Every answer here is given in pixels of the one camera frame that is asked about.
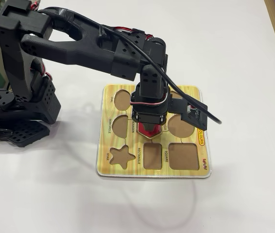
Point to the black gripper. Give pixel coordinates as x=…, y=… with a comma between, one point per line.
x=147, y=119

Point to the red hexagon piece yellow pin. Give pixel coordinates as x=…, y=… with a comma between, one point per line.
x=149, y=134

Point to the wooden shape puzzle board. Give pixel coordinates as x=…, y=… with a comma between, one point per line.
x=103, y=145

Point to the black perforated clamp plate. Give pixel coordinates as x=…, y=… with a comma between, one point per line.
x=25, y=133

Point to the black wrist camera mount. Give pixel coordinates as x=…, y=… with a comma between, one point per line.
x=188, y=114

